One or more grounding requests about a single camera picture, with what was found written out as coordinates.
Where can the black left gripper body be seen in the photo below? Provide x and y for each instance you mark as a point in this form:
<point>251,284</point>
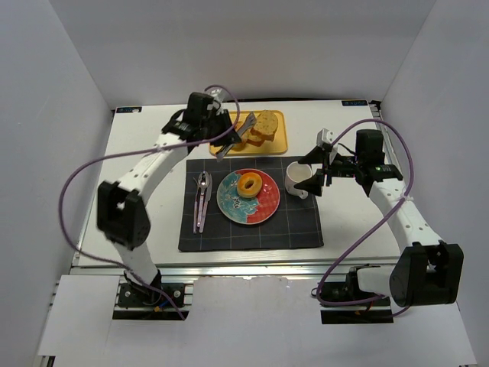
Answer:
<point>222,125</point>

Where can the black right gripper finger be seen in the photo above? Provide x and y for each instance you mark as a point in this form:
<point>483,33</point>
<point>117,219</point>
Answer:
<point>312,185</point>
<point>318,155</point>

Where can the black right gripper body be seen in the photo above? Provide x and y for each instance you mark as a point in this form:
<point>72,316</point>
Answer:
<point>327,170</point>

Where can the orange white bagel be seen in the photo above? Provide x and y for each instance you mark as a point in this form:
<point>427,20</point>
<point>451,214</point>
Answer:
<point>249,185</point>

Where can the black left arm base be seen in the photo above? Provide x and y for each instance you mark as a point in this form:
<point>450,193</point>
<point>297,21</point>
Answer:
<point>133,302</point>

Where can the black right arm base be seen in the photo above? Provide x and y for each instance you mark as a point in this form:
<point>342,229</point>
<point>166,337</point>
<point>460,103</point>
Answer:
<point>351,305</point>

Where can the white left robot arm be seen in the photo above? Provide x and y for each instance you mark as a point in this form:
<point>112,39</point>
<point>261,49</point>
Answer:
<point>121,205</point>

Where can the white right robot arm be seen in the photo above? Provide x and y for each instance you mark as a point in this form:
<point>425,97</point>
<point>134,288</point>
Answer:
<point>428,270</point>

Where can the round striped bread roll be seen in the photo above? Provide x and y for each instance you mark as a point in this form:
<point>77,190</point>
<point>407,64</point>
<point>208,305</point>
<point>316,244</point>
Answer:
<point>239,146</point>

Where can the rear bread slice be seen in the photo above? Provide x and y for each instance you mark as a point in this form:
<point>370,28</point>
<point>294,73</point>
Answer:
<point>255,140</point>

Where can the front seeded bread slice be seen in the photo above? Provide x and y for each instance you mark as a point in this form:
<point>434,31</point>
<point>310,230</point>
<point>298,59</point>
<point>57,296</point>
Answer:
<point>266,126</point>

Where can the white mug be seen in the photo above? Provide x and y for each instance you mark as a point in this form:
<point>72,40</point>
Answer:
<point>296,173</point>

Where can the yellow rectangular tray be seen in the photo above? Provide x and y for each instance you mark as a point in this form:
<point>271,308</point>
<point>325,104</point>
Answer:
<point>276,147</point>

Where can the dark checked placemat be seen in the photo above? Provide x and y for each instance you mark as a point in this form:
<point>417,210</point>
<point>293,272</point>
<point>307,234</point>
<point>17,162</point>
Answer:
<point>272,220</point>

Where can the red and teal plate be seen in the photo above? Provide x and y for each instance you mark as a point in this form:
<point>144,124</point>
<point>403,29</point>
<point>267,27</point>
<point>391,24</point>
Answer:
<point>248,211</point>

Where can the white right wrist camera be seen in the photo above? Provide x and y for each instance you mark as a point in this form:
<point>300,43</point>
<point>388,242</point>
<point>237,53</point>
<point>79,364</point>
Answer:
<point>325,141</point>

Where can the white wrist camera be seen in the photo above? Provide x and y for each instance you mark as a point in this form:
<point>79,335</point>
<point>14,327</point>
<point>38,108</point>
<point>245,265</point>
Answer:
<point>218,95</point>
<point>325,141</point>

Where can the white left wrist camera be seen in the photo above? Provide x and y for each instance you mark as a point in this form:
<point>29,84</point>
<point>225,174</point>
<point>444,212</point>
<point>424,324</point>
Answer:
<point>218,95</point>

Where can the pink handled spoon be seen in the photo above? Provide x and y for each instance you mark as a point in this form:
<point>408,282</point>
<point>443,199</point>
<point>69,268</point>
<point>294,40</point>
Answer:
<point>204,183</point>

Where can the pink handled fork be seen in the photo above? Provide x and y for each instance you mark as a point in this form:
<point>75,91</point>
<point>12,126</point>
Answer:
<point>195,229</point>

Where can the pink handled knife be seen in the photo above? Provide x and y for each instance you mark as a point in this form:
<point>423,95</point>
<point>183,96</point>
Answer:
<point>208,197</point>

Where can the aluminium table frame rail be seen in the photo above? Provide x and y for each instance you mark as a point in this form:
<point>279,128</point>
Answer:
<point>291,270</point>

